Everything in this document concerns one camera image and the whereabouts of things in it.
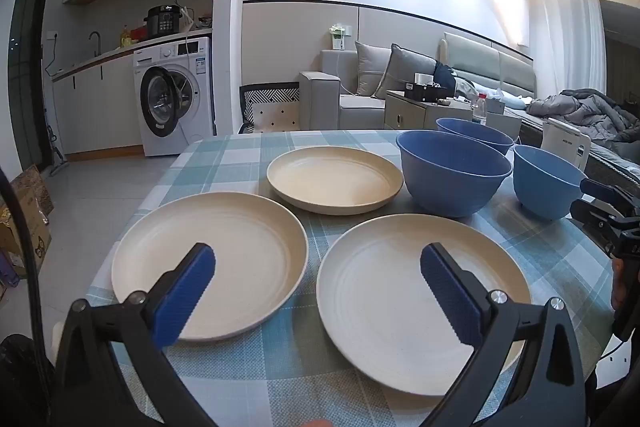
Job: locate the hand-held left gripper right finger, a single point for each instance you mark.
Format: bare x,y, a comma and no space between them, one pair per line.
450,302

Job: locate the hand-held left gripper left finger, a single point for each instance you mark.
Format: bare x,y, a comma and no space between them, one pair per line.
182,302

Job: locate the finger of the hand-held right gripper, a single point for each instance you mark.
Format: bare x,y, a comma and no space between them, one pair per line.
600,189
595,214

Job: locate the small blue bowl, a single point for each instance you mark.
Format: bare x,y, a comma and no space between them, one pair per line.
545,192

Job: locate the large beige plate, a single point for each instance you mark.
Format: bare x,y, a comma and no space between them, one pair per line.
380,287
235,232

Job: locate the large blue bowl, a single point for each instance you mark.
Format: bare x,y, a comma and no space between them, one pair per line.
450,187

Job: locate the medium blue bowl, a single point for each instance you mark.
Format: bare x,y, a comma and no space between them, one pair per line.
470,131

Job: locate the small beige plate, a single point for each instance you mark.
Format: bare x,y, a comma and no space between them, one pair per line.
335,177

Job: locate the grey duvet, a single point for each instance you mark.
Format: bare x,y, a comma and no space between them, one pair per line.
585,112

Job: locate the clear water bottle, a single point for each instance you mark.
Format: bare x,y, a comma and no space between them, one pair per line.
480,109

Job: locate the white curtain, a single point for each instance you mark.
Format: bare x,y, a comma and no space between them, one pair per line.
565,37

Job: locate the beige padded headboard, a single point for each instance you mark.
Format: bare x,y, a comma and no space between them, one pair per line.
495,67

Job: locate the brown cardboard box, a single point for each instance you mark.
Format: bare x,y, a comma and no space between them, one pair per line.
25,237

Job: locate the black bag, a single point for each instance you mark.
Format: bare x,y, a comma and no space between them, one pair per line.
20,382

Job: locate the patterned flat cardboard box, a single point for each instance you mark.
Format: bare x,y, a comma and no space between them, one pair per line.
35,187

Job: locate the beige side cabinet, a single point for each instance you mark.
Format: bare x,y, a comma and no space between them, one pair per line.
415,114

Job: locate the dark blue cloth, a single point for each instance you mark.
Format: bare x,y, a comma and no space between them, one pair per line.
445,77

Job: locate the white washing machine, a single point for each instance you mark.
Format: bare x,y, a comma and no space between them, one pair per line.
195,107

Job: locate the upright floor mop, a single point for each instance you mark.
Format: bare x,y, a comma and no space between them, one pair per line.
56,152

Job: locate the black box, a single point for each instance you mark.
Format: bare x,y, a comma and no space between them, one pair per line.
420,93

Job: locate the white diamond print cushion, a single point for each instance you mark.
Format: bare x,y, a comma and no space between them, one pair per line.
277,119

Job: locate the small white box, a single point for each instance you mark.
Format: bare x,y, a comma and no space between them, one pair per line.
423,79

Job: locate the white kitchen counter cabinet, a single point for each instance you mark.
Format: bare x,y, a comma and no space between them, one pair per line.
95,107

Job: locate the black patterned chair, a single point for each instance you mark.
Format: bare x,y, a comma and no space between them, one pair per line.
270,93

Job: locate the grey sofa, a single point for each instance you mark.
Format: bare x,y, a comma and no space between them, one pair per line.
320,102

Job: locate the light grey cushion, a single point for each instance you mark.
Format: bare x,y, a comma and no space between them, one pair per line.
367,67

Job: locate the yellow bottle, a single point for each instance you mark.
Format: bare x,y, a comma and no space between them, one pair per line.
126,38

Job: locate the dark kitchen faucet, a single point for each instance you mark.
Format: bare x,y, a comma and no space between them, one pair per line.
96,42

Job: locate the black pressure cooker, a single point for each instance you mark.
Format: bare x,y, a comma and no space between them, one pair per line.
165,23

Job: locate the dark glass door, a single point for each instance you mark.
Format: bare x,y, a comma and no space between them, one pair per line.
32,57

